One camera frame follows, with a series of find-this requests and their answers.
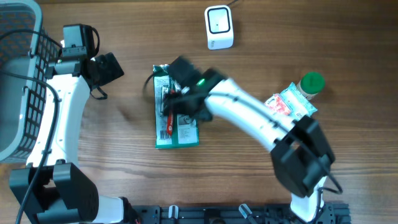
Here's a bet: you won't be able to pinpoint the red Nescafe coffee stick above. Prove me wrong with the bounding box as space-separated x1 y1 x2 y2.
166 112 174 136

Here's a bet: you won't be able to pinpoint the green glove package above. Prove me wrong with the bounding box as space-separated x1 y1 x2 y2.
153 64 199 149

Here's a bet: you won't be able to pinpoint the green white candy bar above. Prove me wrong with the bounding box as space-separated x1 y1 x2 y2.
160 86 168 116

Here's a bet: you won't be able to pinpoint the orange tissue pack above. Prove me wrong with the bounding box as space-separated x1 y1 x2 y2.
264 93 292 115

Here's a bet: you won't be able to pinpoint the teal wet wipes pack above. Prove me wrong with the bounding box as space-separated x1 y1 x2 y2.
279 83 318 120

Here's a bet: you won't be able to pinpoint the green lidded small jar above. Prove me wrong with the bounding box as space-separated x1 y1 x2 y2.
296 72 325 100

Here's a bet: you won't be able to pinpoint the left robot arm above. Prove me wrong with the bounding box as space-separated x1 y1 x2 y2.
9 24 142 223

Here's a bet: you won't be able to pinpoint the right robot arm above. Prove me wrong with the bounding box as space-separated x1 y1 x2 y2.
164 56 335 223

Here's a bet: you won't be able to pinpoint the white barcode scanner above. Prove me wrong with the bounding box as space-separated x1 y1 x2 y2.
204 5 234 50

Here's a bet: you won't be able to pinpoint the grey plastic mesh basket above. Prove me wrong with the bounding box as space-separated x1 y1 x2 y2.
1 0 60 163

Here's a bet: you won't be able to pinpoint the black left camera cable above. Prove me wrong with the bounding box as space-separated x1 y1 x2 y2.
0 28 63 224

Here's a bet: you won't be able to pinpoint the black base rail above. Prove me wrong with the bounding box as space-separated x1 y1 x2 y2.
133 203 352 224

